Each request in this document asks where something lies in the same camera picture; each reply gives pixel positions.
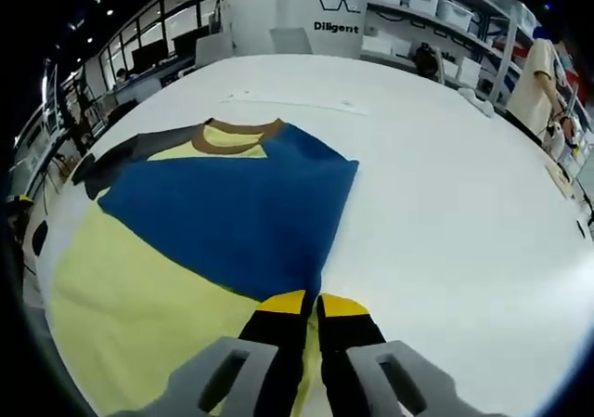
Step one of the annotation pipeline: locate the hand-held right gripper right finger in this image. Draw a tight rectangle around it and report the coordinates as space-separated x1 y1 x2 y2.
316 293 458 417

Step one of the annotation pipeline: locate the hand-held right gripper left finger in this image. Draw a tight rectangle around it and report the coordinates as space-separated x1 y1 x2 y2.
166 289 307 417

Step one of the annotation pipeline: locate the yellow blue grey garment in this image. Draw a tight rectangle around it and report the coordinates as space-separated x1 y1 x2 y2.
48 117 361 417

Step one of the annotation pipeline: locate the black desk monitor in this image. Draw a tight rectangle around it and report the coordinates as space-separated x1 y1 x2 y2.
172 25 210 56
131 45 167 72

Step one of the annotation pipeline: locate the grey chair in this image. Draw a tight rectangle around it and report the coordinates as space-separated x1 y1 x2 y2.
194 33 233 68
269 26 313 56

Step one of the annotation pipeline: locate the light wooden board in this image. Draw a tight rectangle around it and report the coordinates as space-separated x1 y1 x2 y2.
545 163 581 200

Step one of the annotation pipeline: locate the white crumpled cloth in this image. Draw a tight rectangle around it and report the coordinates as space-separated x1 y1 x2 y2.
457 86 496 119

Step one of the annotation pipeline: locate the white pillar with logo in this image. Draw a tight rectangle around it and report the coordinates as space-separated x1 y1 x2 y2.
224 0 372 60

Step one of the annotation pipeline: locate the black office chair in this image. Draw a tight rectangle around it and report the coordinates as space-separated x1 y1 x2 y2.
412 45 440 82

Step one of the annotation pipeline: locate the grey shelving unit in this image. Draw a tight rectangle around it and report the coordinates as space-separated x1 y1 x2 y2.
366 0 535 107

